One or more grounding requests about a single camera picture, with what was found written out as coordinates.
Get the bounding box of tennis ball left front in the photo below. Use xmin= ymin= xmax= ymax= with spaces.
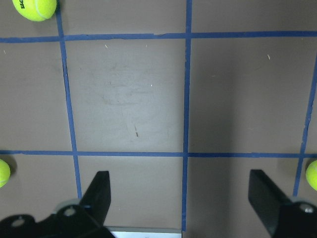
xmin=12 ymin=0 xmax=57 ymax=22

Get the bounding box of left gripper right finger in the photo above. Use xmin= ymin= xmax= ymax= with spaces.
xmin=248 ymin=169 xmax=292 ymax=236

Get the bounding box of tennis ball near left base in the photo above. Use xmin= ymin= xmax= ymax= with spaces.
xmin=0 ymin=160 xmax=11 ymax=188

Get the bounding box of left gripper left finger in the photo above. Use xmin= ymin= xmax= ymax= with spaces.
xmin=79 ymin=171 xmax=110 ymax=226

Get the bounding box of tennis ball table centre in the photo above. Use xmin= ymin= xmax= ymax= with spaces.
xmin=306 ymin=161 xmax=317 ymax=190

